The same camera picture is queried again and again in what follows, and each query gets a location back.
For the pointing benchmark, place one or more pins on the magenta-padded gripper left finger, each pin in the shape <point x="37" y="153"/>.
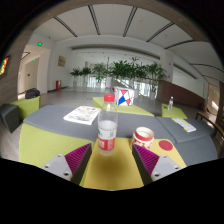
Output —
<point x="76" y="159"/>

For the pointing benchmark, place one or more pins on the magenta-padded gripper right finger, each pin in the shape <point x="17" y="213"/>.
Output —
<point x="148" y="160"/>

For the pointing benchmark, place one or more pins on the clear water bottle red cap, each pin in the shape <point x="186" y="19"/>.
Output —
<point x="107" y="133"/>

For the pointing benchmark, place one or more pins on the small clear water bottle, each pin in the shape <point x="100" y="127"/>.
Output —
<point x="170" y="104"/>

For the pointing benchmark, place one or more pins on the flat round red coaster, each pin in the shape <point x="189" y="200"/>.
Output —
<point x="165" y="145"/>

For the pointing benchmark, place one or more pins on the red and white cup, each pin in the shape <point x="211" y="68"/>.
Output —
<point x="143" y="136"/>

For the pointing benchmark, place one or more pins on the white printed magazine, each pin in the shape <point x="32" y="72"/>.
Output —
<point x="81" y="115"/>

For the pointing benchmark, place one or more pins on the large green low table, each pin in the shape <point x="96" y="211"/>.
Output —
<point x="140" y="110"/>

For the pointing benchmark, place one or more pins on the yellow and white booklet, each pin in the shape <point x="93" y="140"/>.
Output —
<point x="184" y="124"/>

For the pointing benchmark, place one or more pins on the small green low table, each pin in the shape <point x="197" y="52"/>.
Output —
<point x="175" y="113"/>

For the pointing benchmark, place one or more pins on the red blue white geometric sign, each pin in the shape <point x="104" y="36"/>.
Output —
<point x="124" y="96"/>

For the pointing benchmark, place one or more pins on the green seat block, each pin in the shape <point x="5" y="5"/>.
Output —
<point x="28" y="107"/>

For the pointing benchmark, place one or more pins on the wooden bench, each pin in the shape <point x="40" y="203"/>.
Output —
<point x="210" y="119"/>

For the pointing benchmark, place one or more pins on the red bin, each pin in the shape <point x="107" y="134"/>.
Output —
<point x="58" y="85"/>

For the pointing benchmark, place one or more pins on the black bag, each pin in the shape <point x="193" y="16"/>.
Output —
<point x="32" y="93"/>

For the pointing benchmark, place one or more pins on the dark grey chair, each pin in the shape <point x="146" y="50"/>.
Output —
<point x="9" y="117"/>

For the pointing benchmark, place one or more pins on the group of potted green plants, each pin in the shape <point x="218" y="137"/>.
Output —
<point x="123" y="70"/>

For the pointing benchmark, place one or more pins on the green exit sign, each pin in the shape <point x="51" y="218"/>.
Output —
<point x="40" y="44"/>
<point x="34" y="60"/>

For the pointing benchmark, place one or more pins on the framed wall picture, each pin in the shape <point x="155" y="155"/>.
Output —
<point x="62" y="61"/>

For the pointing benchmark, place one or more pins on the wall display screen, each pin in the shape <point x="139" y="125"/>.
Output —
<point x="4" y="66"/>

